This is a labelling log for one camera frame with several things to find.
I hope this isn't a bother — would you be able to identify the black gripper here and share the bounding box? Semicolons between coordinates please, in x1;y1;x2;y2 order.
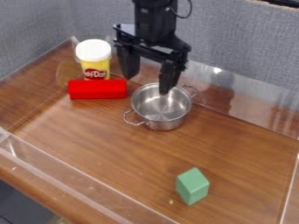
113;24;192;95

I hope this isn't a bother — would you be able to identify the green foam block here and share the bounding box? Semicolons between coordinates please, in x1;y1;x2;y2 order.
174;168;210;206

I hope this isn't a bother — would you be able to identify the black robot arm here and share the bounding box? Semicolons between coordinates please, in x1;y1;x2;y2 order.
113;0;192;95

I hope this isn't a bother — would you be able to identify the yellow Play-Doh can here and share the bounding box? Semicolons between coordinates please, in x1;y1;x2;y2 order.
74;39;112;81

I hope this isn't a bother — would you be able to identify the small steel pot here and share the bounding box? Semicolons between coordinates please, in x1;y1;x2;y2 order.
122;82;197;131

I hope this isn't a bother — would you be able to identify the red rectangular block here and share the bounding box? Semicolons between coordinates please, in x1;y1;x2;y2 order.
68;79;126;99

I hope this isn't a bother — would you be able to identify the clear acrylic table barrier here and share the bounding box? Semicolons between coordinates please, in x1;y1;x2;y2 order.
0;39;299;224

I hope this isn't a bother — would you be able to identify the black cable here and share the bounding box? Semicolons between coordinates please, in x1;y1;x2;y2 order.
166;0;193;19

